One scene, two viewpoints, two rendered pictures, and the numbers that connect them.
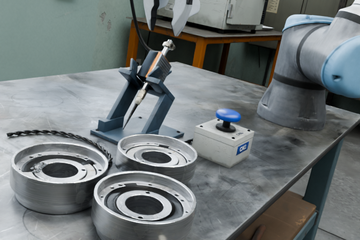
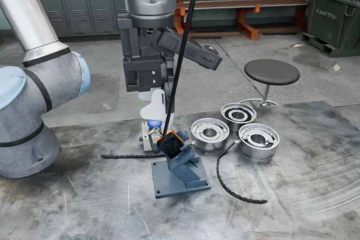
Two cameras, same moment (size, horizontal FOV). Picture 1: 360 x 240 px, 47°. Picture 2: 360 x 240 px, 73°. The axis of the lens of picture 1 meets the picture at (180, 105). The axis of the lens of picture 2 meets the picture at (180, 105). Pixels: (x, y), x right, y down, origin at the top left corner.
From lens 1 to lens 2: 1.00 m
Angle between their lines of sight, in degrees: 111
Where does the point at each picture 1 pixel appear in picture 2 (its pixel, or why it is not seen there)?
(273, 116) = (56, 151)
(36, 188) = (271, 131)
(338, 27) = (65, 62)
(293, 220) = not seen: hidden behind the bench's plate
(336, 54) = (86, 74)
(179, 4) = not seen: hidden behind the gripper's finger
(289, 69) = (37, 120)
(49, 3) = not seen: outside the picture
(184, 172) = (209, 120)
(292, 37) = (26, 99)
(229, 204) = (194, 118)
